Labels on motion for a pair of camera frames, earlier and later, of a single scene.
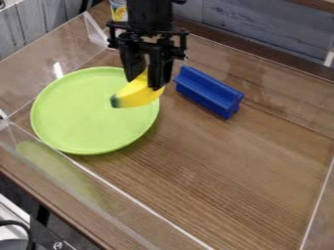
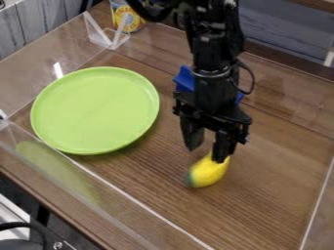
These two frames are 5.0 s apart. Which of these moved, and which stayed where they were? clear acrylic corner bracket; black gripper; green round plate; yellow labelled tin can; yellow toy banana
Moved: black gripper; yellow toy banana
Stayed: yellow labelled tin can; green round plate; clear acrylic corner bracket
